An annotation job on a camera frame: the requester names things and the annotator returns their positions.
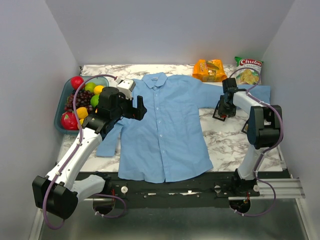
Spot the light blue button shirt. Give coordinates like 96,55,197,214
96,72,272,184

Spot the black brooch box red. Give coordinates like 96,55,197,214
212,95,235,122

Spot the dark toy grape bunch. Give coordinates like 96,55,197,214
64,90,94,113

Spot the orange toy fruit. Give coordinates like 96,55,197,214
93,85,105,95

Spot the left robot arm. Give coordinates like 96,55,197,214
32,80,147,220

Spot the red toy apple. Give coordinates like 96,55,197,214
70,76,84,90

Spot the black brooch box yellow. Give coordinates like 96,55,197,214
241,119,249,134

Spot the green cassava chips bag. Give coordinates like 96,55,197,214
234,56,264,85

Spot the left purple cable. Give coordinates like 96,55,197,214
42,74,127,230

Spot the green toy lime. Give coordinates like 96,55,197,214
84,82,97,93
90,94,100,108

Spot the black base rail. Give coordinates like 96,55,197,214
107,172,260,209

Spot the teal plastic fruit basin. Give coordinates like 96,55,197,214
53,76,109,136

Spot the orange mango gummy bag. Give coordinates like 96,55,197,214
192,59,227,82

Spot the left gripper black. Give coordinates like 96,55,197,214
111,91,148,121

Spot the pink toy dragon fruit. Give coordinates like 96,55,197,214
60,111,79,131

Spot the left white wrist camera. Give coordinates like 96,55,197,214
116,79,136,100

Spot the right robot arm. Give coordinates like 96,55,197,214
217,78,283,196

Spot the yellow toy lemon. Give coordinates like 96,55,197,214
76,107,89,119

